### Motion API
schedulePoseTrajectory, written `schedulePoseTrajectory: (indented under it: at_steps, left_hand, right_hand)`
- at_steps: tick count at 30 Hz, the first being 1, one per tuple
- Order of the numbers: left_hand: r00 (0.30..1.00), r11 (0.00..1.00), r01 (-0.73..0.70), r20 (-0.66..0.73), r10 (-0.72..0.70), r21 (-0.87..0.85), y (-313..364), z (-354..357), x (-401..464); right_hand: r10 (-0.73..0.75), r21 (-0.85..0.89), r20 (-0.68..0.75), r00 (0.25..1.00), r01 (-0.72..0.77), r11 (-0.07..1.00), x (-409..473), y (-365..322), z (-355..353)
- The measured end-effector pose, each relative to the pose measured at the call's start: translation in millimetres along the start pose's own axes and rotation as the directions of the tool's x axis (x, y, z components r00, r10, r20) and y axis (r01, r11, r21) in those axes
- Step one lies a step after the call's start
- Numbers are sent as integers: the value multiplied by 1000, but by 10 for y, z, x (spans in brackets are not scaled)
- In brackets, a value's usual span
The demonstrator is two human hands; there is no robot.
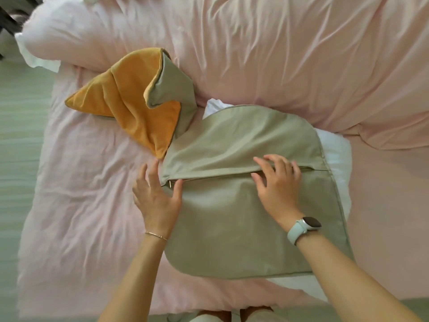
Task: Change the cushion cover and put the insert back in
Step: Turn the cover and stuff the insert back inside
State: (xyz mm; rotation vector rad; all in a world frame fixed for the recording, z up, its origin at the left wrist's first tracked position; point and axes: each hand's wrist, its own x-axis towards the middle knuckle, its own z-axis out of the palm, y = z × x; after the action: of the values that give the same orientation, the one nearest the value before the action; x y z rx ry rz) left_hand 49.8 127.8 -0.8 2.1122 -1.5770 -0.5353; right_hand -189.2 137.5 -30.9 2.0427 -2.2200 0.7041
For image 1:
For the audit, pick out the person's right hand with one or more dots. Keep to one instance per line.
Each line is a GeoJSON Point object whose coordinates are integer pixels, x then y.
{"type": "Point", "coordinates": [280, 194]}

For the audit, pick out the grey and orange pillowcase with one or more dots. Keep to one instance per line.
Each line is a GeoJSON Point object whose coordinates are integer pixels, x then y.
{"type": "Point", "coordinates": [134, 97]}
{"type": "Point", "coordinates": [234, 224]}

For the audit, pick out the pink bed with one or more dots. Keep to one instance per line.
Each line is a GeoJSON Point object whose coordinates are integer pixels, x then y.
{"type": "Point", "coordinates": [83, 197]}

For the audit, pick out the person's left forearm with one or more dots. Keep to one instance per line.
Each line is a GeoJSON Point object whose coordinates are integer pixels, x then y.
{"type": "Point", "coordinates": [134, 281]}

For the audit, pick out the white smartwatch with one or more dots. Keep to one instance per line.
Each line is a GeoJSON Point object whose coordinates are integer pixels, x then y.
{"type": "Point", "coordinates": [298, 231]}

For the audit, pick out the person's left leg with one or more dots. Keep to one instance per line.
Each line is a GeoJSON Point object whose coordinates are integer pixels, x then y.
{"type": "Point", "coordinates": [214, 316]}

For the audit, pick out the person's right leg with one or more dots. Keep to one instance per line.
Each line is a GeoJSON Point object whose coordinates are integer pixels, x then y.
{"type": "Point", "coordinates": [256, 315]}

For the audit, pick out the pink ruffled duvet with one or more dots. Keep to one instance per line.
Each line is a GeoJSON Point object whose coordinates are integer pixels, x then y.
{"type": "Point", "coordinates": [285, 53]}

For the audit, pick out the person's left hand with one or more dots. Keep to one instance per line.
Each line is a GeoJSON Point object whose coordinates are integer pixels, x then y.
{"type": "Point", "coordinates": [157, 204]}

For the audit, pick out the person's leg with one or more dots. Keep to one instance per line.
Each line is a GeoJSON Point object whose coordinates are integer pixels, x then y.
{"type": "Point", "coordinates": [256, 315]}
{"type": "Point", "coordinates": [214, 316]}

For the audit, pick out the person's right forearm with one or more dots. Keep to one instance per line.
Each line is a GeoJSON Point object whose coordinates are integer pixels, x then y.
{"type": "Point", "coordinates": [352, 285]}

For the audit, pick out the white pillow insert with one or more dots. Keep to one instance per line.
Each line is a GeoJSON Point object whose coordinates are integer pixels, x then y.
{"type": "Point", "coordinates": [336, 154]}

